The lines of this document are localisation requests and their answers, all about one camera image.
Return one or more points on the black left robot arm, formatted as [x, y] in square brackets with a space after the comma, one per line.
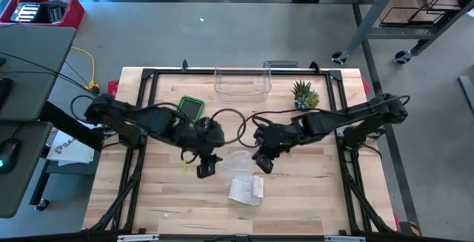
[129, 114]

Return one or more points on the red plastic crate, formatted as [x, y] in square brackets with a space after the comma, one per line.
[76, 14]

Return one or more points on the orange black floor object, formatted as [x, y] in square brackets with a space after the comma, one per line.
[414, 229]

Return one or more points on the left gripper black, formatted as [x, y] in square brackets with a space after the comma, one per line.
[207, 136]

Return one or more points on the clear plastic bin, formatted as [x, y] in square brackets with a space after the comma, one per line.
[242, 83]

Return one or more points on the black diagonal strut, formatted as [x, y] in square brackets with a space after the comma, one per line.
[63, 121]

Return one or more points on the grey desk top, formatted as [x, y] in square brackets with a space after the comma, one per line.
[22, 183]
[33, 79]

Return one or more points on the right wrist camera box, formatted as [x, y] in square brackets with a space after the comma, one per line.
[263, 163]

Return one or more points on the potted succulent plant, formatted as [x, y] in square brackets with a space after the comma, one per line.
[304, 94]

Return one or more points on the white printed paper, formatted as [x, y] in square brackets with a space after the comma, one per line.
[70, 149]

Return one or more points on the grey metal cart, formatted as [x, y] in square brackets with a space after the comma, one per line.
[400, 33]

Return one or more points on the silver metal bracket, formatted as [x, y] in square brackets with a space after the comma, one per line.
[344, 238]
[137, 237]

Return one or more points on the black computer mouse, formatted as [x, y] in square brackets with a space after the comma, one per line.
[9, 155]

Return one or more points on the white elastic bandage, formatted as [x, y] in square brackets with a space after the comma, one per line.
[244, 190]

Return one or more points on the grey metal bar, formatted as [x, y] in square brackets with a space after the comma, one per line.
[466, 94]

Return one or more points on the green container lid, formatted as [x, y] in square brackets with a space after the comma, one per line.
[192, 105]

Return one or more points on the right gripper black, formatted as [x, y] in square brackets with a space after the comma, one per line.
[277, 138]

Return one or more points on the red table edge pad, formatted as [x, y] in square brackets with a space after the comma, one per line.
[113, 85]
[366, 86]

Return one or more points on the clear plastic bag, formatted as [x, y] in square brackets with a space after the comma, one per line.
[237, 164]

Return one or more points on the black toaster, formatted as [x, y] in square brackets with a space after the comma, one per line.
[53, 12]

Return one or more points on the silver slotted appliance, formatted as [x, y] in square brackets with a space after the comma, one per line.
[26, 12]

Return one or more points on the black desk leg with caster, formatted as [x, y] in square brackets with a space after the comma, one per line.
[41, 205]

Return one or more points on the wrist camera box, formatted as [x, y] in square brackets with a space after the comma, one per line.
[205, 167]
[263, 163]

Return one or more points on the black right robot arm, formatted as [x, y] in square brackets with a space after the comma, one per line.
[355, 114]

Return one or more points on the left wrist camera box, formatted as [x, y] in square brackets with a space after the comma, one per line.
[205, 167]

